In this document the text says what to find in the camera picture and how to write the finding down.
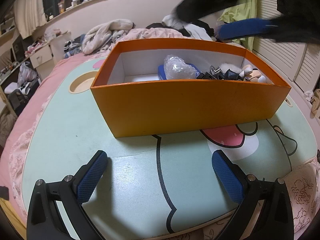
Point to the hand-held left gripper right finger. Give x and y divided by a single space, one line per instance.
227 177

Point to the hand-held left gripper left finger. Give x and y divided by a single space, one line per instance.
91 177

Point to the small plush doll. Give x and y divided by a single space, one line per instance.
255 74

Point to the black binder clip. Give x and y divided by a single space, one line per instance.
206 75

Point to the bubble-wrapped item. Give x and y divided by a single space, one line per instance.
178 67

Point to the orange cardboard box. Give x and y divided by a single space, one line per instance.
180 105

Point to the blue plastic case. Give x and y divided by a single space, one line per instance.
161 72

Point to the mint cartoon print desktop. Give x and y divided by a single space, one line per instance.
75 130

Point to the light green cloth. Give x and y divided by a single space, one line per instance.
240 11

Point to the white garment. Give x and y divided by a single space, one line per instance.
197 31

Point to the white louvered closet doors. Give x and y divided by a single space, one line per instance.
287 60

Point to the black garment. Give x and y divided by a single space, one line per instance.
155 25

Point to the cream crumpled cloth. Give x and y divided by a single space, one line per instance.
315 102

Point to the beige fleece garment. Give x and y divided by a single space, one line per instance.
100 33

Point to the white plastic bag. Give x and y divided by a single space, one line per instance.
26 75

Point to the white drawer unit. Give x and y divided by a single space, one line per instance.
42 55

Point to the orange jar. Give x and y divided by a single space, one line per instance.
61 8

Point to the cream curtain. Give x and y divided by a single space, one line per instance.
28 7

